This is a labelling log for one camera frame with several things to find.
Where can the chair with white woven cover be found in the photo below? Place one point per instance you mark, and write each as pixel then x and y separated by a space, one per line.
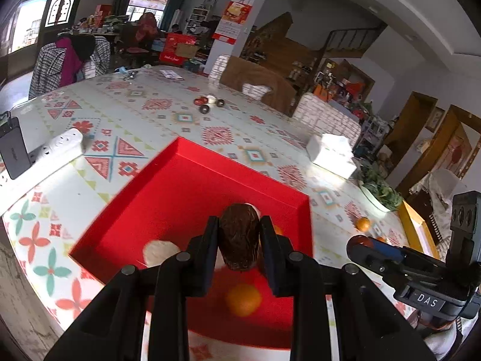
pixel 327 116

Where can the framed wall picture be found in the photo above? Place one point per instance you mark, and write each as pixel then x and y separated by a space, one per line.
pixel 436 118

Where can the white tissue pack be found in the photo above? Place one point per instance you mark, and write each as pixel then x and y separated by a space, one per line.
pixel 330 154

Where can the red wall calendar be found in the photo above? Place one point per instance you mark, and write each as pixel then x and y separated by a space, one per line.
pixel 233 18

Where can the yellow box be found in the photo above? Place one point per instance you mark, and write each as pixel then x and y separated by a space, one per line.
pixel 407 218

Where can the white lace tablecloth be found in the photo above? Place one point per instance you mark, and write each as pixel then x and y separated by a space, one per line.
pixel 437 195

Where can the white booklet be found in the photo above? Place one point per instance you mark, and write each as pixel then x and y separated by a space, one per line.
pixel 171 74

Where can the small red ball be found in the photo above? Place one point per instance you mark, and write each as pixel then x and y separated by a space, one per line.
pixel 199 101

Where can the large brown jujube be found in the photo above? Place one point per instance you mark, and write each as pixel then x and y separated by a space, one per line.
pixel 240 237
pixel 362 239

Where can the black power bank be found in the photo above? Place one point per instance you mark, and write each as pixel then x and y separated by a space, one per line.
pixel 15 146

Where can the wooden staircase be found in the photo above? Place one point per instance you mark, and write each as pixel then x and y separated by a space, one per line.
pixel 349 41

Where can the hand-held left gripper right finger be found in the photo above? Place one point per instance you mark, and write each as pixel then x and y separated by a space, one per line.
pixel 274 263

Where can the person's right forearm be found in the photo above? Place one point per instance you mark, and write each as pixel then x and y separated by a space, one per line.
pixel 443 342

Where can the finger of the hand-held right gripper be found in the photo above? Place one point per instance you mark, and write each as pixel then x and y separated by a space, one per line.
pixel 366 257
pixel 389 250

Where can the white power strip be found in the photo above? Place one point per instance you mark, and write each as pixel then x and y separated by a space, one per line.
pixel 62 143

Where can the white shelf unit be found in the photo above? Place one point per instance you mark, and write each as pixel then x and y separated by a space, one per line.
pixel 198 15

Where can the red gift box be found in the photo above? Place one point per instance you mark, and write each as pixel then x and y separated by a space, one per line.
pixel 176 47

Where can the white oval plate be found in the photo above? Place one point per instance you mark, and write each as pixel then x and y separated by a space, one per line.
pixel 375 201

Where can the magenta garment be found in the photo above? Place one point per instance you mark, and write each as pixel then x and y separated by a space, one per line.
pixel 69 64

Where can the bowl of green vegetables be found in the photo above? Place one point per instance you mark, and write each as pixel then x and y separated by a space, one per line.
pixel 381 186

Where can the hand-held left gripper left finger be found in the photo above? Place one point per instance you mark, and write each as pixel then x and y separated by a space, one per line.
pixel 204 263

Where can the wooden door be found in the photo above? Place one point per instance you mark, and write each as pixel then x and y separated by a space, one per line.
pixel 458 146

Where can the small dark ball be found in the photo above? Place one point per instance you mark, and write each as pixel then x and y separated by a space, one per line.
pixel 204 109
pixel 220 102

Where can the small white ball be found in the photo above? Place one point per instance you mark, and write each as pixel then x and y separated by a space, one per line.
pixel 211 99

